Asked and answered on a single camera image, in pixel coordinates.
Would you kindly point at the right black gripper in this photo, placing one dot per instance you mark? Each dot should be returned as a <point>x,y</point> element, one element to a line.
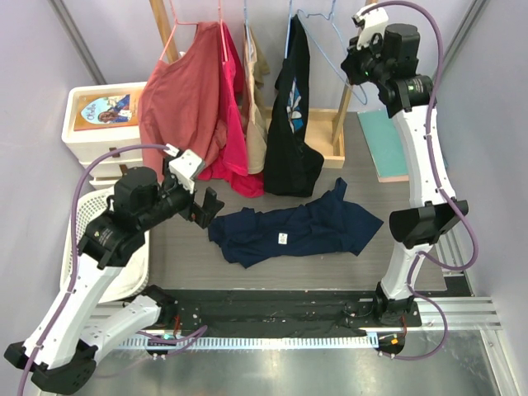
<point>350,63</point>

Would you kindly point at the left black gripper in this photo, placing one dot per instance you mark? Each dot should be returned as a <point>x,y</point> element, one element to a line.
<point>203,214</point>

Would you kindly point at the blue wire hanger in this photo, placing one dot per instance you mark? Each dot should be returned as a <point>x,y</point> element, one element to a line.
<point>329,17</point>

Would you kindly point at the navy blue t shirt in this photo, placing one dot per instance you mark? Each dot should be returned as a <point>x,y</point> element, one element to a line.
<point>328,224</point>

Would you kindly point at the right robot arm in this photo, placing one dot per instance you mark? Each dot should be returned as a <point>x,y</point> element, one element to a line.
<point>386,55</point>

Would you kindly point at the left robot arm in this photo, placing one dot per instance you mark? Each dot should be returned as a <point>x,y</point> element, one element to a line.
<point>62,354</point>

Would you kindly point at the magenta pink hanging shirt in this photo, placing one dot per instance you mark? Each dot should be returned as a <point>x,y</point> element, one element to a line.
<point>231,165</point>

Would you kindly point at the black printed hanging shirt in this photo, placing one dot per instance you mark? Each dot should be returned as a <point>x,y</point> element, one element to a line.
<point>291,166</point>

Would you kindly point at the beige hanging shirt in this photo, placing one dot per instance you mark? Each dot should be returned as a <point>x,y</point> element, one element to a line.
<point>256,68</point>

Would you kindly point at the salmon red hanging shirt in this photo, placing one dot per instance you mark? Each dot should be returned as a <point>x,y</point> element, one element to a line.
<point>180,102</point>

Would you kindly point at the wooden clothes rack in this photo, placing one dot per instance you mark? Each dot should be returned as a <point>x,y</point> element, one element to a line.
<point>325,131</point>

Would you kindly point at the white laundry basket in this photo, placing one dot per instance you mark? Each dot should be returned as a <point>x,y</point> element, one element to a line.
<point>133,279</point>

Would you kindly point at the tan board under teal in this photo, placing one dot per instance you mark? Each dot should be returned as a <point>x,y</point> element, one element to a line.
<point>399,178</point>

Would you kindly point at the illustrated book on cabinet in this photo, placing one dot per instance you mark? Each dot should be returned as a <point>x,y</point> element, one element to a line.
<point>100,111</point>

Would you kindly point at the white drawer cabinet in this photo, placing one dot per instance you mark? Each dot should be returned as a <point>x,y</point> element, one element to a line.
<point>88,145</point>

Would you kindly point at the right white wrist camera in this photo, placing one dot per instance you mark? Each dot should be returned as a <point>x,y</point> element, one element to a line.
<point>370,21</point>

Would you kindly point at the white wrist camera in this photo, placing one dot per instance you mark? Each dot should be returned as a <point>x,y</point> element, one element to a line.
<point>185,166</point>
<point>370,21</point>

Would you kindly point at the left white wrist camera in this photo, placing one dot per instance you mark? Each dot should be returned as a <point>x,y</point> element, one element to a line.
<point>185,166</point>

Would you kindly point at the pink wire hanger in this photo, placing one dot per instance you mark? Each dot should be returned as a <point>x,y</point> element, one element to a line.
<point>170,51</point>

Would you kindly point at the white slotted cable duct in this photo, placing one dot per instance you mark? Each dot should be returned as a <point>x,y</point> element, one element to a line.
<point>369,341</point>

